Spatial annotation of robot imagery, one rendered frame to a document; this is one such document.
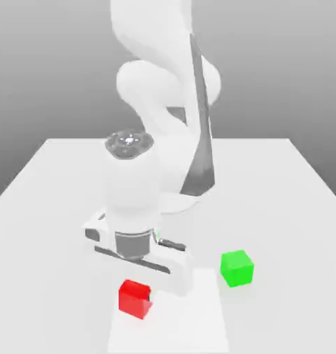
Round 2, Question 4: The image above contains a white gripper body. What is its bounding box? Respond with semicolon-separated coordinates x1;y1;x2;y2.
93;239;196;297

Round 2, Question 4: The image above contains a small red cube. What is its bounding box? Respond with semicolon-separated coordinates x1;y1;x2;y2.
118;279;153;321

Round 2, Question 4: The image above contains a small green cube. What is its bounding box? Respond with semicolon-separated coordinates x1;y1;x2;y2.
220;249;255;288

